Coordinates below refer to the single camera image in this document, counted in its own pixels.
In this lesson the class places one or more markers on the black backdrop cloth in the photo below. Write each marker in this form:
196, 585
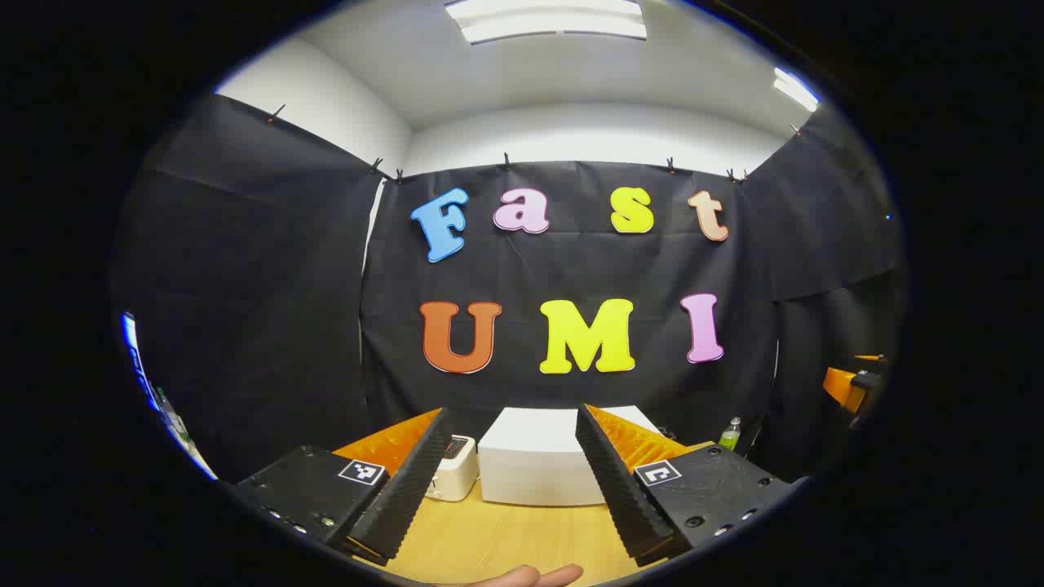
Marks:
261, 285

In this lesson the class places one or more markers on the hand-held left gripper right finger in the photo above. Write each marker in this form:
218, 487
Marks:
620, 481

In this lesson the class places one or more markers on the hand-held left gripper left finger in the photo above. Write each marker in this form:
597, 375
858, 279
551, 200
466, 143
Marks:
408, 481

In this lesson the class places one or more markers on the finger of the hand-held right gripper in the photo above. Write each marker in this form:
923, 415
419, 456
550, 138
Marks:
844, 390
869, 377

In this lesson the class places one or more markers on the green tea bottle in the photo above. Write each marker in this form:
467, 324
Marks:
730, 439

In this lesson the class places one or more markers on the row of small cloth clips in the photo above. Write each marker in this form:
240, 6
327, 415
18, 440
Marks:
506, 160

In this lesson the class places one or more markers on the white microwave oven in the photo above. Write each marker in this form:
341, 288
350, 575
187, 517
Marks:
530, 465

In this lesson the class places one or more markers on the white toaster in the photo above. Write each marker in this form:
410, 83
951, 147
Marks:
458, 477

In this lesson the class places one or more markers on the small ceiling light panel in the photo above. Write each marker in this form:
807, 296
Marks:
795, 88

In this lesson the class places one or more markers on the large ceiling light panel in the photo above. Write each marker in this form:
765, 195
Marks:
546, 20

